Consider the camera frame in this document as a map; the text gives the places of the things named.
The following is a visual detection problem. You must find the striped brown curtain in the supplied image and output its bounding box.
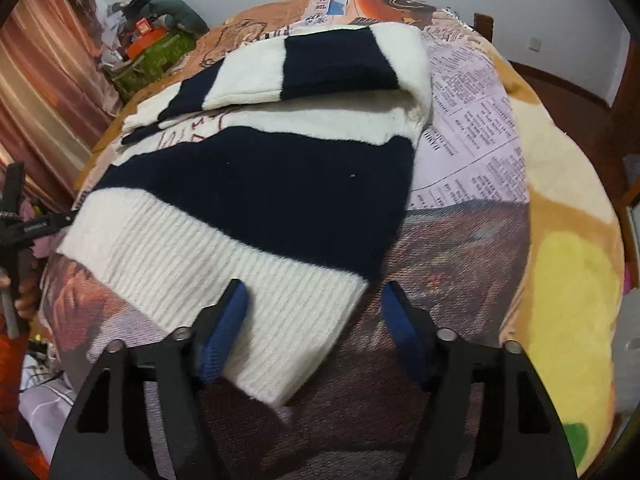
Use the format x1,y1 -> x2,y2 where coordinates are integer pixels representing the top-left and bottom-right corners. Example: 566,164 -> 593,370
0,0 -> 123,206

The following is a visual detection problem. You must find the pile of clothes and clutter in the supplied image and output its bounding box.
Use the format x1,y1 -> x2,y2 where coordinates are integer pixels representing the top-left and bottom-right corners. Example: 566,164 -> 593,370
97,0 -> 161,68

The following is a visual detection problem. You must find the green covered cabinet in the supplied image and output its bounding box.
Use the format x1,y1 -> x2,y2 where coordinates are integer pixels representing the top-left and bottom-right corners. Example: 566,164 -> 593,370
111,30 -> 197,103

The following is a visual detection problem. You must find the orange cardboard box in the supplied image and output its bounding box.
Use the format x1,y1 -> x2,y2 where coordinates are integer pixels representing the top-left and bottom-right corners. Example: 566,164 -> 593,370
126,27 -> 167,59

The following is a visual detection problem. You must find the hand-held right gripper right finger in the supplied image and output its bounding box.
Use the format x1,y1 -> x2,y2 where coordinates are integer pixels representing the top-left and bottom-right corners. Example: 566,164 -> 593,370
381,280 -> 578,480

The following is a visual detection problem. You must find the yellow fleece blanket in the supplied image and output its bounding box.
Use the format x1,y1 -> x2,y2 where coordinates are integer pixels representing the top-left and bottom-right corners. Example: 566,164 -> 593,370
492,42 -> 628,478

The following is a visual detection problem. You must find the navy white striped knit sweater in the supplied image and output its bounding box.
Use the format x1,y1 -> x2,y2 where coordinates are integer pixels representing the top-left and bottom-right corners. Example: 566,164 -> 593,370
55,25 -> 435,408

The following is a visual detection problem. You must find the printed newspaper pattern blanket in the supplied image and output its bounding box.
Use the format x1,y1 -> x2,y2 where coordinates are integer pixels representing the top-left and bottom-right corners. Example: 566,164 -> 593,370
37,0 -> 533,480

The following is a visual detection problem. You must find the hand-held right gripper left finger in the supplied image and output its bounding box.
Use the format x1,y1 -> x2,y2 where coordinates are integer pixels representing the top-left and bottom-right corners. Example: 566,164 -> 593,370
47,278 -> 251,480

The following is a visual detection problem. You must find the wooden bed post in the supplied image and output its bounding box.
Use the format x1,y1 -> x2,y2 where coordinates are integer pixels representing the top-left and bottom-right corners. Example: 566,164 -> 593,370
473,12 -> 496,43

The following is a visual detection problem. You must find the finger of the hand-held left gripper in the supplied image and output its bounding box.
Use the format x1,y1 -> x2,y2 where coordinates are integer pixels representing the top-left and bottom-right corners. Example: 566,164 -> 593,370
22,208 -> 79,241

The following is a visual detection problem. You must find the person's left hand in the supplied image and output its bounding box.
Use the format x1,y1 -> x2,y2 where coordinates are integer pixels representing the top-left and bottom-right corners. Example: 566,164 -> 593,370
0,255 -> 43,321

